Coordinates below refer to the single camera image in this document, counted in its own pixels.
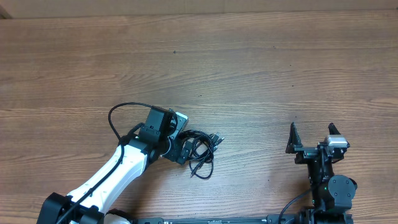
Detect thick black USB cable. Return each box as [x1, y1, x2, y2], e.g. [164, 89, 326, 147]
[177, 129, 225, 162]

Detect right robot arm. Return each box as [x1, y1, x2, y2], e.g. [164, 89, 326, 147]
[278, 123, 358, 223]

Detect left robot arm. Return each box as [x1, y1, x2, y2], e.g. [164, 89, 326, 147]
[37, 106, 188, 223]

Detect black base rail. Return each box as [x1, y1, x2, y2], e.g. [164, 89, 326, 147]
[132, 214, 303, 224]

